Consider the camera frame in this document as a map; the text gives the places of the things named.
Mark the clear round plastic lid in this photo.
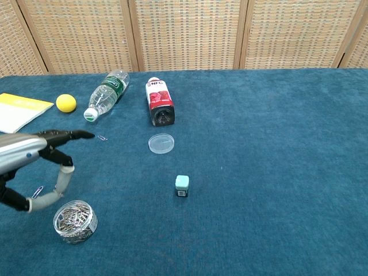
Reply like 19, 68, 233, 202
148, 133, 176, 155

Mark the teal cube pencil sharpener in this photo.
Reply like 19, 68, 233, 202
174, 175, 190, 198

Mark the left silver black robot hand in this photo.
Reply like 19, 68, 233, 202
0, 129, 96, 214

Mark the clear tub of paperclips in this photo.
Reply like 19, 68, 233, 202
52, 200, 98, 244

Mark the blue carpet table cover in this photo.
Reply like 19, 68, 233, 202
0, 67, 368, 276

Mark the yellow foam ball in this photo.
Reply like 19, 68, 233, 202
56, 94, 78, 113

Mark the wicker folding screen panel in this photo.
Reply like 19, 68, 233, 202
128, 0, 250, 72
17, 0, 140, 75
238, 0, 363, 70
0, 0, 48, 78
332, 0, 368, 69

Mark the red juice bottle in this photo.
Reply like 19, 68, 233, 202
145, 76, 176, 128

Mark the clear water bottle green label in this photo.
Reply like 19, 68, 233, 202
83, 69, 131, 123

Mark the yellow white notepad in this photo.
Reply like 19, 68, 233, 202
0, 92, 55, 135

